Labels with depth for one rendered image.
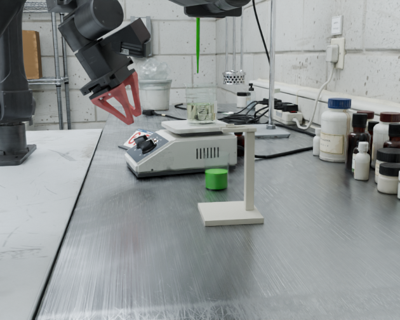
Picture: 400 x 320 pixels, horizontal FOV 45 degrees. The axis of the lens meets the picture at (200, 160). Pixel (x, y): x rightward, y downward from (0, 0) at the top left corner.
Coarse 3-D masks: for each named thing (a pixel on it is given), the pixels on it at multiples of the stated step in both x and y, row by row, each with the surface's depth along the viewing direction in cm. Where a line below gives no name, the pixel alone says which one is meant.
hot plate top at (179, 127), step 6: (186, 120) 102; (168, 126) 94; (174, 126) 93; (180, 126) 93; (186, 126) 93; (192, 126) 93; (198, 126) 93; (204, 126) 93; (210, 126) 92; (216, 126) 92; (174, 132) 91; (180, 132) 90; (186, 132) 90; (192, 132) 91; (198, 132) 91
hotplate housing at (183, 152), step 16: (176, 144) 90; (192, 144) 91; (208, 144) 92; (224, 144) 93; (128, 160) 95; (144, 160) 89; (160, 160) 89; (176, 160) 90; (192, 160) 91; (144, 176) 89
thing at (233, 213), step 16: (224, 128) 64; (240, 128) 64; (256, 128) 64; (208, 208) 69; (224, 208) 69; (240, 208) 69; (256, 208) 69; (208, 224) 64; (224, 224) 64; (240, 224) 64
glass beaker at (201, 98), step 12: (192, 84) 92; (204, 84) 91; (216, 84) 93; (192, 96) 92; (204, 96) 92; (216, 96) 94; (192, 108) 93; (204, 108) 92; (216, 108) 94; (192, 120) 93; (204, 120) 93; (216, 120) 95
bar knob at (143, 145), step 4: (148, 140) 91; (152, 140) 91; (140, 144) 92; (144, 144) 91; (148, 144) 91; (152, 144) 91; (156, 144) 92; (140, 148) 92; (144, 148) 92; (148, 148) 92; (152, 148) 91; (144, 152) 91
